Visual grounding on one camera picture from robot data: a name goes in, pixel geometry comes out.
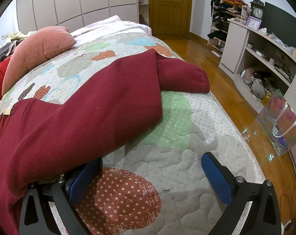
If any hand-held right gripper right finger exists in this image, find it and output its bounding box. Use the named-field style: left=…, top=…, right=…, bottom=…
left=201, top=152, right=282, bottom=235

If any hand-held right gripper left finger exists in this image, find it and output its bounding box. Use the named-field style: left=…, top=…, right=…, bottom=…
left=18, top=158, right=103, bottom=235

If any dark red sweater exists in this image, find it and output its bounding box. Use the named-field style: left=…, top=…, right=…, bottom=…
left=0, top=48, right=211, bottom=235

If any pile of clothes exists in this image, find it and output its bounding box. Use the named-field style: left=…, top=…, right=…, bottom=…
left=0, top=31, right=38, bottom=66

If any patchwork heart quilt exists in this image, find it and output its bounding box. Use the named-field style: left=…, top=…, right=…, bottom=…
left=0, top=28, right=267, bottom=235

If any iridescent gift bag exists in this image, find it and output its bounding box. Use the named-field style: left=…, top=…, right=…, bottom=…
left=256, top=89, right=296, bottom=157

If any yellow bottle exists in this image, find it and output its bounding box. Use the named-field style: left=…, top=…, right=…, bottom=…
left=262, top=93, right=273, bottom=106

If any white open shelf unit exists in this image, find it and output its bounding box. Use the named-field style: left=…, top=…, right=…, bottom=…
left=219, top=18, right=296, bottom=118

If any pink ribbed pillow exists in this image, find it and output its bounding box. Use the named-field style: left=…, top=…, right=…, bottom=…
left=2, top=26, right=77, bottom=96

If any clear plastic bag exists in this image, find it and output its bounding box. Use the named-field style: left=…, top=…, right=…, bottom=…
left=268, top=32, right=294, bottom=52

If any purple square clock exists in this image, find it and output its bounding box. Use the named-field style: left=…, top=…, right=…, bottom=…
left=246, top=16, right=262, bottom=30

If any dark television screen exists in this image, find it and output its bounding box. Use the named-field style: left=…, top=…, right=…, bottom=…
left=263, top=2, right=296, bottom=49

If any dark mantel clock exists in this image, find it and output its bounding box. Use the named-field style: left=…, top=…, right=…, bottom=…
left=250, top=0, right=266, bottom=21

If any wooden door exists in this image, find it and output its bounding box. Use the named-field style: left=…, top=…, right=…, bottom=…
left=148, top=0, right=193, bottom=36

